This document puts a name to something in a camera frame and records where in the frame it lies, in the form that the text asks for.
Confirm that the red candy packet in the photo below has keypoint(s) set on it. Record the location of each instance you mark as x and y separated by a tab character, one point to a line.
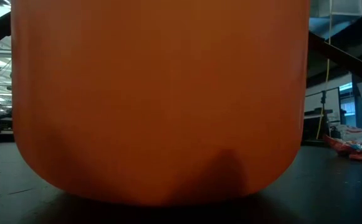
336	144

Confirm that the orange plastic bucket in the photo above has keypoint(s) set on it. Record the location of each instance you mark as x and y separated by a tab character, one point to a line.
159	93

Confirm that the black background desk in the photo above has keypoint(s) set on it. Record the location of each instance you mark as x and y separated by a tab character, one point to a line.
311	130

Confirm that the black tripod stand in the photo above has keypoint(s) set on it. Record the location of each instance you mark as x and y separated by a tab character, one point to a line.
323	105

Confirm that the white board panel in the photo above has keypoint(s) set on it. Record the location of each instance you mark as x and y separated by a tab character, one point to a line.
331	102

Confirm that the black table mat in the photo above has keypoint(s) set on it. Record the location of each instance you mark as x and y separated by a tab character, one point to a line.
324	193

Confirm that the black pillar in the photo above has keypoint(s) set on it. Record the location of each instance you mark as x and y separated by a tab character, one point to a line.
359	105

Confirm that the translucent white box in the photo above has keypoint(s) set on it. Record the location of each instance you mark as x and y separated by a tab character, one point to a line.
339	7

